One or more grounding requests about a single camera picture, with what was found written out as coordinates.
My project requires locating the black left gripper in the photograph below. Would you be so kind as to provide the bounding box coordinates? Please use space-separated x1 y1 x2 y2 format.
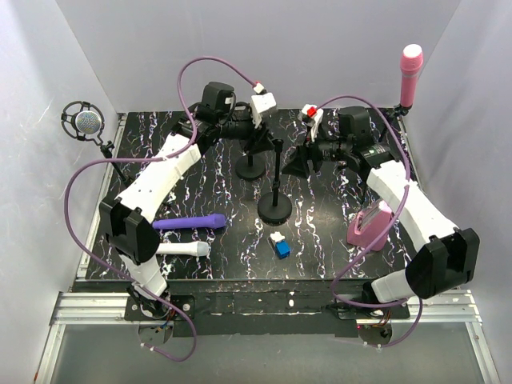
218 106 275 154

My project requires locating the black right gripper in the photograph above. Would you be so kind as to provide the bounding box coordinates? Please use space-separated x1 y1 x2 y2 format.
281 125 351 179

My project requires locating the black round-base mic stand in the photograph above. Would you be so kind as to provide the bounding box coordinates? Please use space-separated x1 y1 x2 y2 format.
234 154 266 182

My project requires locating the black stand with purple mic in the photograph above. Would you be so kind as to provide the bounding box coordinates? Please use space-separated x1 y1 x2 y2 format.
258 139 292 226

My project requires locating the purple handheld microphone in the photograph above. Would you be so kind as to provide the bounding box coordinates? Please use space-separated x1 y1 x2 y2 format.
152 214 226 230

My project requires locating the black tripod stand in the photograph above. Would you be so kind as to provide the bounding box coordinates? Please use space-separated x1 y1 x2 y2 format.
98 139 133 185
379 104 411 126

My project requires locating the white handheld microphone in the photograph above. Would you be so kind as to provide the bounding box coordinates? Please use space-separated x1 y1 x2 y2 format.
156 241 210 257

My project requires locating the pink handheld microphone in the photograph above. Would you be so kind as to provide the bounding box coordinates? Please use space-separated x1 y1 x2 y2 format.
400 44 423 109

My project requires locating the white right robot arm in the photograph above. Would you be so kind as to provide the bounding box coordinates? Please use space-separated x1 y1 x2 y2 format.
282 104 480 318

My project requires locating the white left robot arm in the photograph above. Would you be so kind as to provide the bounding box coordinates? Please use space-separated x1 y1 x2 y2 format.
99 82 277 320

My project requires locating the blue and white block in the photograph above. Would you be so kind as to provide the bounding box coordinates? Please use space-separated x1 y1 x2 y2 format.
270 231 290 259

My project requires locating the pink box holder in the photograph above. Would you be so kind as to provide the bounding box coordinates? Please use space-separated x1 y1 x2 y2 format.
346 199 393 248

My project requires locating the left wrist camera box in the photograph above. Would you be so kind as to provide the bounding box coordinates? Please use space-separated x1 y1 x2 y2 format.
250 92 278 128

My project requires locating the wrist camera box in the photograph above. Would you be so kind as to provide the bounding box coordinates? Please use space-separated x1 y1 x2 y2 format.
298 104 323 142
250 92 278 128

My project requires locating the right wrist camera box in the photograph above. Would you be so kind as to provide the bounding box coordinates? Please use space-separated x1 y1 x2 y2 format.
298 104 323 142

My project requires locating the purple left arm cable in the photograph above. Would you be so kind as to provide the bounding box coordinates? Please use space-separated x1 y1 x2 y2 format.
63 55 265 363

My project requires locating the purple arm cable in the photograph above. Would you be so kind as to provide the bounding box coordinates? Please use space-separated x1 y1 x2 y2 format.
310 94 423 348
63 55 265 363

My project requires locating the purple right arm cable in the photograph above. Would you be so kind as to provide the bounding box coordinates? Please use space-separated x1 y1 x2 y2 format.
310 94 423 348

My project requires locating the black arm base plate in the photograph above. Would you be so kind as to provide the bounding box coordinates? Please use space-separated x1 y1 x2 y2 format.
124 287 411 339

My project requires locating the silver studio mic shock mount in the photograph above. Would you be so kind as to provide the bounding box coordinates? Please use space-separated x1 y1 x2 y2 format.
61 101 105 146

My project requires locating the aluminium frame rail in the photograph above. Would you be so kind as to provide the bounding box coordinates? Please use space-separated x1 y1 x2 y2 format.
34 281 501 383

